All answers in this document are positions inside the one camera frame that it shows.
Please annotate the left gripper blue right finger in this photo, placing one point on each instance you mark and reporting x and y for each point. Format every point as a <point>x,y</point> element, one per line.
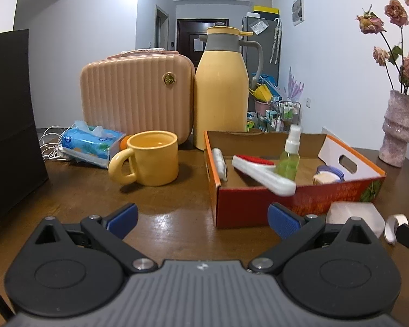
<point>283,221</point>

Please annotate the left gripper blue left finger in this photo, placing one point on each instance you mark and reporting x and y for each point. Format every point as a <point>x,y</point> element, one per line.
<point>123,220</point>

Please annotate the white tape roll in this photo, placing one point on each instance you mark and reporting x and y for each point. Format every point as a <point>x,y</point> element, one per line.
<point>391,226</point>

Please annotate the white red lint brush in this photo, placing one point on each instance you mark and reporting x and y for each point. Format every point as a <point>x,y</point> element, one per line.
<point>263,171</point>

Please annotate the green spray bottle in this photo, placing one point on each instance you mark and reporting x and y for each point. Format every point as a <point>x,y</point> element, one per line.
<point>289,159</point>

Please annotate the small white spray bottle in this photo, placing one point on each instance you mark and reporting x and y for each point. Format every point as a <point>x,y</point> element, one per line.
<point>221,166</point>

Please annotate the translucent white plastic box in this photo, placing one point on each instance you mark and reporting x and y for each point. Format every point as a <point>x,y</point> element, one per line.
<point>340,212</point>

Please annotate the small round white container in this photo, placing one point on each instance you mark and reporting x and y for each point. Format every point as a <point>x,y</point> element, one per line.
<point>327,175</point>

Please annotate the orange red cardboard box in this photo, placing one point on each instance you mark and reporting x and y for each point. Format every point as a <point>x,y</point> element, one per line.
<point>243,182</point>

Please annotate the yellow ceramic mug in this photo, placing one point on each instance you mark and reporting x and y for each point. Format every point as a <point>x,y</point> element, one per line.
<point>150,159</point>

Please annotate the orange fruit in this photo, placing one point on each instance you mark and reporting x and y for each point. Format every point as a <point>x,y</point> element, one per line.
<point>124,142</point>

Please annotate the blue tissue pack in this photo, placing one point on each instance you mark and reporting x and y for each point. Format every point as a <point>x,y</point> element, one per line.
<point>92,144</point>

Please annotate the pink textured vase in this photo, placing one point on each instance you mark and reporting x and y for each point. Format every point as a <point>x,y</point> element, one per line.
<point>396,130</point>

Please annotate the black monitor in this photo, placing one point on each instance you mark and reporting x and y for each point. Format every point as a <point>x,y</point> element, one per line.
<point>22,169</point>

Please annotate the peach ribbed suitcase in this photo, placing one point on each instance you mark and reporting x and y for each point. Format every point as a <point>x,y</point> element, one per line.
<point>140,90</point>

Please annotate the yellow thermos jug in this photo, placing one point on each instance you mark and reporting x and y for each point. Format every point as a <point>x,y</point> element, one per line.
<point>221,85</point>

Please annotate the dried pink rose bouquet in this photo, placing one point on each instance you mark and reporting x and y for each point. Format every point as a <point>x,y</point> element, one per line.
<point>392,57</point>

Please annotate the grey refrigerator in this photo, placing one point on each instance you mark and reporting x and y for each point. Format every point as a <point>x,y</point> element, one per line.
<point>267,31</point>

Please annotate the dark brown entrance door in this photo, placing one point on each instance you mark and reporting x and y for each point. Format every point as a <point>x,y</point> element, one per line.
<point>188,32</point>

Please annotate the yellow box on refrigerator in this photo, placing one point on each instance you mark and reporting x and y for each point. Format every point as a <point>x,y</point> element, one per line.
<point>266,10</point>

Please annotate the wire storage rack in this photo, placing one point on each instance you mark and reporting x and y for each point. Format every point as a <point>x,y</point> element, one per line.
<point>277,116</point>

